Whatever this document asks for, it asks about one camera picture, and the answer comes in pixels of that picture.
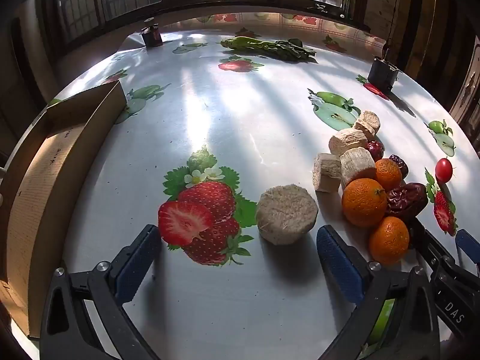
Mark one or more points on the fruit print tablecloth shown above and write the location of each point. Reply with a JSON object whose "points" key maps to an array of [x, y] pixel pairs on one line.
{"points": [[232, 120]]}

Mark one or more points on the large dried red date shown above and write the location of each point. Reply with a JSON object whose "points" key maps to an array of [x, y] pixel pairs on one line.
{"points": [[407, 198]]}

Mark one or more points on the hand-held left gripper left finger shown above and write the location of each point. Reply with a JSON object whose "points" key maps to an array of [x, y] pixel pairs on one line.
{"points": [[135, 266]]}

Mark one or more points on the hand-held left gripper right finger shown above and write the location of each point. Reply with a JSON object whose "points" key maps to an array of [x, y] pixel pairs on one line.
{"points": [[337, 262]]}

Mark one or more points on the black table clamp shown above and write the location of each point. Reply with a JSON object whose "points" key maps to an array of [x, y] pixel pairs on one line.
{"points": [[381, 75], [152, 36]]}

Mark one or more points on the small orange mandarin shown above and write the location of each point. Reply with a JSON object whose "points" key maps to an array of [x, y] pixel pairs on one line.
{"points": [[388, 174]]}

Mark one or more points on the green leafy vegetable bundle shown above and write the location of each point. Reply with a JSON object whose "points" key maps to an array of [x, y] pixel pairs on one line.
{"points": [[270, 49]]}

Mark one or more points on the shallow cardboard box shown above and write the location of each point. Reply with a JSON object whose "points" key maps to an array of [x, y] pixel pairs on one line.
{"points": [[41, 180]]}

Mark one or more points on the large orange mandarin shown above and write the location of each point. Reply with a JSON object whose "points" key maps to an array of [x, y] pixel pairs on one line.
{"points": [[363, 202]]}

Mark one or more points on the red cherry tomato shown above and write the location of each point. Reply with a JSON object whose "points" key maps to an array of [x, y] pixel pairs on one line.
{"points": [[443, 170]]}

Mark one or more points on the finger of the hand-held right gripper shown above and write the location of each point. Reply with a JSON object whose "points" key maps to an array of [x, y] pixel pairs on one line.
{"points": [[431, 248], [468, 242]]}

